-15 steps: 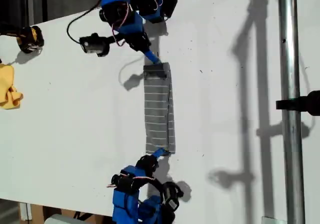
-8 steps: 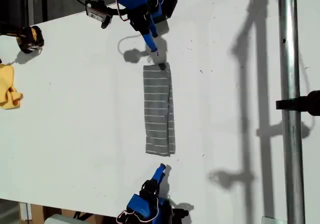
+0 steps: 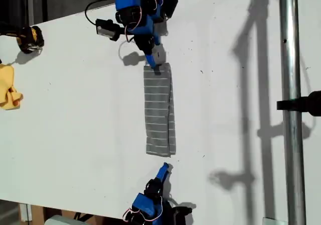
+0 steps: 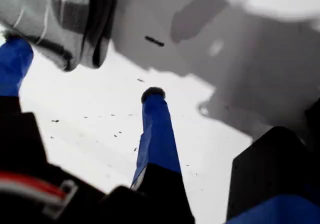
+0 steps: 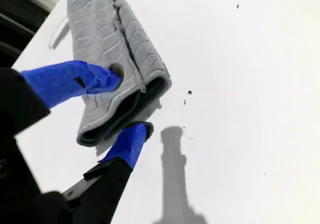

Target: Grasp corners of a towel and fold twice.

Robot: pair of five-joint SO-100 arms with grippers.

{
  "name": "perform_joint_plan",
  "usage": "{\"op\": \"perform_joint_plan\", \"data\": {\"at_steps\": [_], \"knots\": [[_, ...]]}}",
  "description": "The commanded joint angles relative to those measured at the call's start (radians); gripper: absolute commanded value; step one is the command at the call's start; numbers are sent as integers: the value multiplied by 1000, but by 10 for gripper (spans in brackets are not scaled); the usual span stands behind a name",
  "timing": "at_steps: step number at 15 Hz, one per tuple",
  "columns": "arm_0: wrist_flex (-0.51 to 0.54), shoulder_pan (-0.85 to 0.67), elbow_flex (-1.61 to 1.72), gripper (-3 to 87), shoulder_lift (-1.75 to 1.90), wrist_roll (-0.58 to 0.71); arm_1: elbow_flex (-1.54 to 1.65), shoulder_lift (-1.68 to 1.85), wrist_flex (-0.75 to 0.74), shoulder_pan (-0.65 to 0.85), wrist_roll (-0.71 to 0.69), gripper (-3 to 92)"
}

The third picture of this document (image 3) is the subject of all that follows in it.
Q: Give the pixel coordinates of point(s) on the black camera box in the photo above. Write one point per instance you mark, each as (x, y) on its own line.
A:
(181, 213)
(105, 29)

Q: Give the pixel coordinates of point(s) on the short black camera stalk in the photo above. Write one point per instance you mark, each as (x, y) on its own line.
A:
(121, 29)

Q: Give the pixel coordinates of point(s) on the dark slatted furniture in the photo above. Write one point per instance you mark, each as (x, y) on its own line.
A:
(15, 1)

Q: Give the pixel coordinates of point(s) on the steel post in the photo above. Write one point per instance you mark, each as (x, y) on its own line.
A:
(291, 59)

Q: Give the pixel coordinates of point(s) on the black clamp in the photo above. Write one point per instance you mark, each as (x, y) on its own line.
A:
(301, 104)

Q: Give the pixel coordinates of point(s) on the grey striped towel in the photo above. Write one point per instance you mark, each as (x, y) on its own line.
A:
(156, 109)

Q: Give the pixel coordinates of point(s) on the yellow cloth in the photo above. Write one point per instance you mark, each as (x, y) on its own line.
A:
(6, 84)

